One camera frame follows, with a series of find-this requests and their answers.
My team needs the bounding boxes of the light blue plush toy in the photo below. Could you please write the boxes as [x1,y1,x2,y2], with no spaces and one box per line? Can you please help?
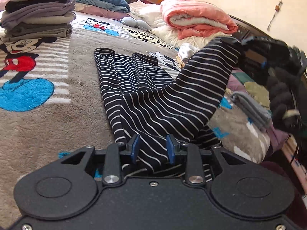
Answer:
[120,17,153,32]

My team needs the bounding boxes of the black white striped garment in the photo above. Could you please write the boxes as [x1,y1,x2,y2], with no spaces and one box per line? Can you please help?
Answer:
[94,36,241,181]

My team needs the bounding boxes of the dark wooden headboard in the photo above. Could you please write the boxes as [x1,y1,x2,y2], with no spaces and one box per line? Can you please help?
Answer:
[229,14,307,101]

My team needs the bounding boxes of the white quilt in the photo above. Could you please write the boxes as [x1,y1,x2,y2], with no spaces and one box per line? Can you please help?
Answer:
[130,0,169,28]

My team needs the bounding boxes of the cartoon mouse printed blanket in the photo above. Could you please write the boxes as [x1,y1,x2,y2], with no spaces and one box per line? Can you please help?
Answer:
[0,0,272,224]

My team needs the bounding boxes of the tan folded garment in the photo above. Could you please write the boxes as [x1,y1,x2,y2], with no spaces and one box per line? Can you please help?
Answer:
[176,54,187,68]

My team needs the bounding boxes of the coral pink comforter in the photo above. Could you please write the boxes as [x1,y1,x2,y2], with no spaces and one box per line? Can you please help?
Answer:
[160,0,239,40]

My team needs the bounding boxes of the pink folded quilt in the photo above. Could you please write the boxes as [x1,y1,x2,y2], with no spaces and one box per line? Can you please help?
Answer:
[74,3,125,21]

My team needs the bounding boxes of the lilac patchwork pillow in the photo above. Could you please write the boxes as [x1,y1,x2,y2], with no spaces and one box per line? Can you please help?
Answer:
[225,68,291,149]

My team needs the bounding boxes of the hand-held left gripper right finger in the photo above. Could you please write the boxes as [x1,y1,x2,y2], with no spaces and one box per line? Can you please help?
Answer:
[166,134,240,186]

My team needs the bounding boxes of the white folded clothes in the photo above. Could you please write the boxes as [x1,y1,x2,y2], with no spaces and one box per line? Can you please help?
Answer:
[179,43,200,61]

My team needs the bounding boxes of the hanging string ornament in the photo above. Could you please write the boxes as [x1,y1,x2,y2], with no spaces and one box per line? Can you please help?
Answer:
[267,1,284,31]

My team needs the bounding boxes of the stack of folded grey clothes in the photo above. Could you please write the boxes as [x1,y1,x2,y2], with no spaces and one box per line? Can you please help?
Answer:
[0,0,77,43]

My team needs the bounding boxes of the person's right hand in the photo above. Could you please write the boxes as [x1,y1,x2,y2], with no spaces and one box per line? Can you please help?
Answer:
[266,69,301,130]

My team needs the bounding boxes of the cream comforter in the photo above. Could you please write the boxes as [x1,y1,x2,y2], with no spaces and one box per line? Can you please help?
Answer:
[151,25,231,49]

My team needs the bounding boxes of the grey fleece garment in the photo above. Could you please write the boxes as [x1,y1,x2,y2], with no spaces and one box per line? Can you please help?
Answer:
[230,92,272,129]

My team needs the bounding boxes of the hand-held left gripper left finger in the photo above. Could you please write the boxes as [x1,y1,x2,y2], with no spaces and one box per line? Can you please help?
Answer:
[60,134,141,185]

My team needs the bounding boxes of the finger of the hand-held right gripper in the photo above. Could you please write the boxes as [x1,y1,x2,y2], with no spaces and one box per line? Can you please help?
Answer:
[227,38,248,51]

